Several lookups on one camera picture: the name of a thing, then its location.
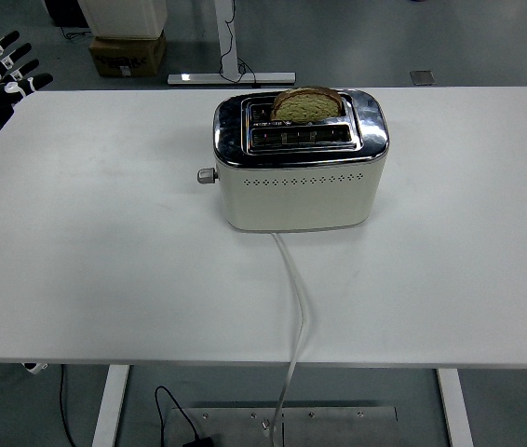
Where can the black power adapter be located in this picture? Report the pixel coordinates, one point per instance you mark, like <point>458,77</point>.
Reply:
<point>198,442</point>

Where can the grey toaster lever knob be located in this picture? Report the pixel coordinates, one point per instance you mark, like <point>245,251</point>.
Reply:
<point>206,176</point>

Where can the grey floor socket plate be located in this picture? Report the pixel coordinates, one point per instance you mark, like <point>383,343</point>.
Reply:
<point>422,77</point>

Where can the brown bread slice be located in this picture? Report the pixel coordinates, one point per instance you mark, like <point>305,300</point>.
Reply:
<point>307,108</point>

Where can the white cabinet on box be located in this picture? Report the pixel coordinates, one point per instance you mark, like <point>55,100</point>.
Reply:
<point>124,16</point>

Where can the white T-shaped desk stand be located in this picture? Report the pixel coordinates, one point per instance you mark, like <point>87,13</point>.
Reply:
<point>226,46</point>

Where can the white table leg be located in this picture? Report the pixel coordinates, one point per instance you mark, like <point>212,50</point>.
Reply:
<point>111,405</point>
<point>454,410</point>

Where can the brown cardboard box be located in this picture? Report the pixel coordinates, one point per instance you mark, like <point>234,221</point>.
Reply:
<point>126,57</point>

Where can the cream and chrome toaster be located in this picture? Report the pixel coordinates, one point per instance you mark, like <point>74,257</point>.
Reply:
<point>298,205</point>

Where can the small white and black device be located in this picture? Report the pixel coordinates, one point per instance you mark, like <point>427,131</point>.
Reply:
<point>35,368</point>

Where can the black box on floor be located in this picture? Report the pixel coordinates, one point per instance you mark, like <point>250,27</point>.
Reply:
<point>63,11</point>

